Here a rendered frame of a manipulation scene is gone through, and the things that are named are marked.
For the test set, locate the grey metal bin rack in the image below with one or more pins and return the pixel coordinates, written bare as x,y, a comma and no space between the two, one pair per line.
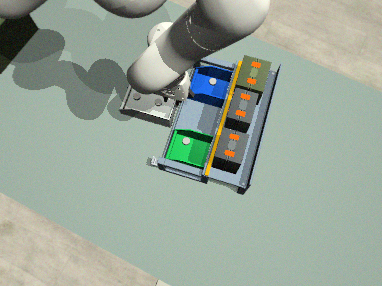
206,119

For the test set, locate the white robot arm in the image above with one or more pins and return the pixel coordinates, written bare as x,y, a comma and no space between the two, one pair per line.
193,36

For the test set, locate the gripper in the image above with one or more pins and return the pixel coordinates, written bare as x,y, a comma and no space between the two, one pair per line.
179,92

